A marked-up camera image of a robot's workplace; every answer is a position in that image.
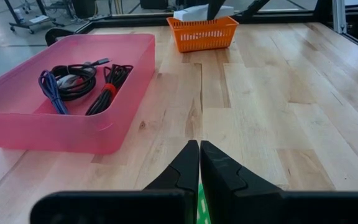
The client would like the pink translucent plastic bin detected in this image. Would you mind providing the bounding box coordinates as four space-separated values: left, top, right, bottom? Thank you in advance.
0 33 157 156

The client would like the black floor tower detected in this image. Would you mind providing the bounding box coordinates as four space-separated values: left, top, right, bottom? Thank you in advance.
72 0 96 10

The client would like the black cable bundle red strap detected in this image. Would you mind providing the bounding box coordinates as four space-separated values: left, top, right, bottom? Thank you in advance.
85 63 134 116

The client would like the plain white box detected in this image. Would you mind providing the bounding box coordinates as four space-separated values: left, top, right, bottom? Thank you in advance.
173 4 209 22

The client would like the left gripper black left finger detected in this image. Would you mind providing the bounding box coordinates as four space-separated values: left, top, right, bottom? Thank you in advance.
30 139 200 224

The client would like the green plastic mesh basket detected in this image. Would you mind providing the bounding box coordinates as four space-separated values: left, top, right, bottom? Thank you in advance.
196 183 213 224

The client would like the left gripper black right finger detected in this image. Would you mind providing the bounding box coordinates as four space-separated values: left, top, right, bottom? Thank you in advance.
200 140 358 224

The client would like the black rounded chair back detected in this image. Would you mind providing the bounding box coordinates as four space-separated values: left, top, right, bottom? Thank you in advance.
44 27 76 47

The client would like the orange plastic mesh basket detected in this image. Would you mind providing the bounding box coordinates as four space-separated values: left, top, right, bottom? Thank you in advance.
166 16 240 53

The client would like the white cable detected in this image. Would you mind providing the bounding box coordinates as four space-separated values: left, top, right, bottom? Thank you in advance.
56 73 85 90

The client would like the black rolling desk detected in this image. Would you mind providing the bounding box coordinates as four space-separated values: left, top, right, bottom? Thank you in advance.
4 0 65 34

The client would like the silver aluminium extrusion bar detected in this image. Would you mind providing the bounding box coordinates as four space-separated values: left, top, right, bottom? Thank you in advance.
332 0 347 34

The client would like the purple braided cable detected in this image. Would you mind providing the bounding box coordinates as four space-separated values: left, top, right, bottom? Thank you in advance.
38 70 71 115

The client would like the thick black cable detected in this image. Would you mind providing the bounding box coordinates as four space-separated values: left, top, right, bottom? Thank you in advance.
50 57 112 102

